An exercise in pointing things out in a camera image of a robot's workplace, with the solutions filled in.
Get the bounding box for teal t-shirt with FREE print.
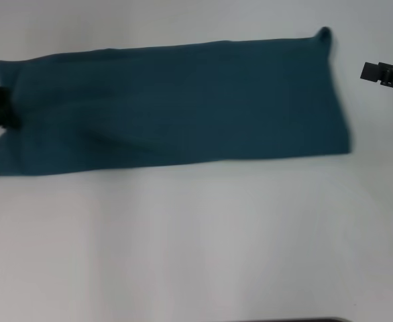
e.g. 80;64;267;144
0;26;355;177

